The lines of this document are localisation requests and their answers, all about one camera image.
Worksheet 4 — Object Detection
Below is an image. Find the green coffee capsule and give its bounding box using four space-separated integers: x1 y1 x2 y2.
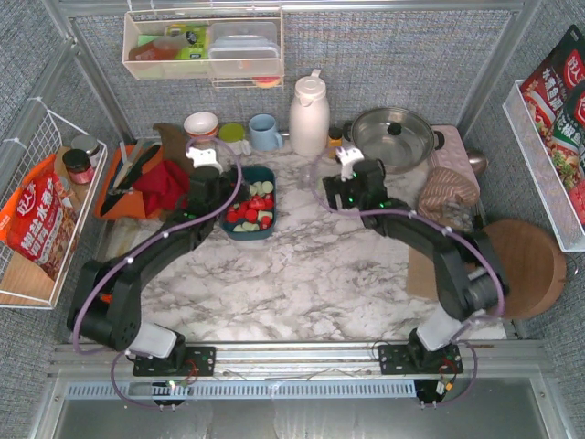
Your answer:
241 221 260 231
261 181 274 194
249 181 261 196
257 210 273 221

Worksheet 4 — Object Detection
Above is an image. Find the teal storage basket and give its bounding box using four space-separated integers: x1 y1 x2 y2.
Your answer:
220 166 276 241

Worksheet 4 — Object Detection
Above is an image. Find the steel pot with lid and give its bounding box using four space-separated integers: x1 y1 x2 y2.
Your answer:
343 107 445 174

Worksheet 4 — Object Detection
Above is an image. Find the striped pink cloth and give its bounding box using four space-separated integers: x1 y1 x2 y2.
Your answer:
417 167 480 231

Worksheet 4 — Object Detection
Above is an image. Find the brown cardboard square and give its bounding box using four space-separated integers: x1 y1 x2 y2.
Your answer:
406 248 438 302

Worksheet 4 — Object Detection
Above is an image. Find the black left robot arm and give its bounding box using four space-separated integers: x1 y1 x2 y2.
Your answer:
68 164 243 359

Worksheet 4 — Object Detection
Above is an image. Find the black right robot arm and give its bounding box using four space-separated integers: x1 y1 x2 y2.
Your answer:
323 159 508 363

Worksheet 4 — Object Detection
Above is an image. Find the red coffee capsule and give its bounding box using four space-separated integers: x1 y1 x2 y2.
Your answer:
245 209 258 222
250 197 266 210
260 217 272 230

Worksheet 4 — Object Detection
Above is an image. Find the right white mesh basket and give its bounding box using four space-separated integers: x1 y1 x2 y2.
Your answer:
502 80 584 253

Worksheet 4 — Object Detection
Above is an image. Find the red cloth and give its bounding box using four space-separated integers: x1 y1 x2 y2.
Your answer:
133 160 189 218

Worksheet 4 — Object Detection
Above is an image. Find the brown cloth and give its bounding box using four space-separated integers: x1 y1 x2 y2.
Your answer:
153 123 191 168

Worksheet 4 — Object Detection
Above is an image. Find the green lid white cup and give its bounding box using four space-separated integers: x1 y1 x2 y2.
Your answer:
218 123 251 155

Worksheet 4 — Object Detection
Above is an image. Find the white orange striped bowl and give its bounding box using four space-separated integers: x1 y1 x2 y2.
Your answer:
183 112 218 139

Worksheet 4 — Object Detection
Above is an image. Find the light blue mug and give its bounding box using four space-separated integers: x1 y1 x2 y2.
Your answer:
249 114 283 152

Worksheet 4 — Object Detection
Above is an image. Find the black knife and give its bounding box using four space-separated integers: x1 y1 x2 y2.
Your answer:
114 141 163 189

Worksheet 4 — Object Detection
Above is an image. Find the orange tray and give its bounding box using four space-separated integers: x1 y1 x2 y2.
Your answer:
93 148 162 220

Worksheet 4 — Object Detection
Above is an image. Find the white thermos jug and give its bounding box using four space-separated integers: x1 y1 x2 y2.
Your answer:
289 69 330 158

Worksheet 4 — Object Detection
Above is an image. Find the pink egg tray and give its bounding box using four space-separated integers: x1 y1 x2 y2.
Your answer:
429 125 479 188

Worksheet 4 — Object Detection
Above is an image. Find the steel ladle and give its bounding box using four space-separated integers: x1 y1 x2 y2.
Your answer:
466 149 489 177

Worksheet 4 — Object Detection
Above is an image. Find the dark lid jar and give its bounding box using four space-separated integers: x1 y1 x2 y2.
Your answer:
62 149 94 185

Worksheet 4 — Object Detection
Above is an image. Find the clear plastic food container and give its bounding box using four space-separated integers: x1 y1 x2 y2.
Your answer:
207 21 281 78

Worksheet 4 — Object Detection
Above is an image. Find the green snack packet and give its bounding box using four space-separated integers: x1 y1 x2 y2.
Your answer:
165 24 208 59

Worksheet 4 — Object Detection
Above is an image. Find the orange seasoning bag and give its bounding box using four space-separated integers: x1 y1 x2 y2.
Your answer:
1 155 77 280

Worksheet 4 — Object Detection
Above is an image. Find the round wooden cutting board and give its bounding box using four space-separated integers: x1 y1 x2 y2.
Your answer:
484 219 567 319

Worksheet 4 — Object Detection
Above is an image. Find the red seasoning packet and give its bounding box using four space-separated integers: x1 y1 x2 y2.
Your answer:
520 25 584 223

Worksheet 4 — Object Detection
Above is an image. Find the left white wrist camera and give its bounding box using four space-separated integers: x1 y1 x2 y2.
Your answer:
186 147 223 174

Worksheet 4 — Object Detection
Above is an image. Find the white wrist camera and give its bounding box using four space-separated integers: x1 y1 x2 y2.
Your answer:
335 146 365 182
186 147 223 174

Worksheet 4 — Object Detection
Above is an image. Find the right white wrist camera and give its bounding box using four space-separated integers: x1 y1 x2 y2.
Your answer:
335 146 365 182

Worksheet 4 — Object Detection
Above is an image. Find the white wall basket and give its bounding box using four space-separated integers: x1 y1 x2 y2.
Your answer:
122 7 284 87

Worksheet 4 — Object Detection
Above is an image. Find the left white wire basket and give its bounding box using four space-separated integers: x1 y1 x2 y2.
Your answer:
1 97 108 309

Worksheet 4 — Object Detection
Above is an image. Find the aluminium front rail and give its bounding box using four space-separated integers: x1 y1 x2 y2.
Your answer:
48 340 554 380

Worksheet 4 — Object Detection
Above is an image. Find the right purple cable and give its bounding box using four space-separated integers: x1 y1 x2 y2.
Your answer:
310 153 506 408

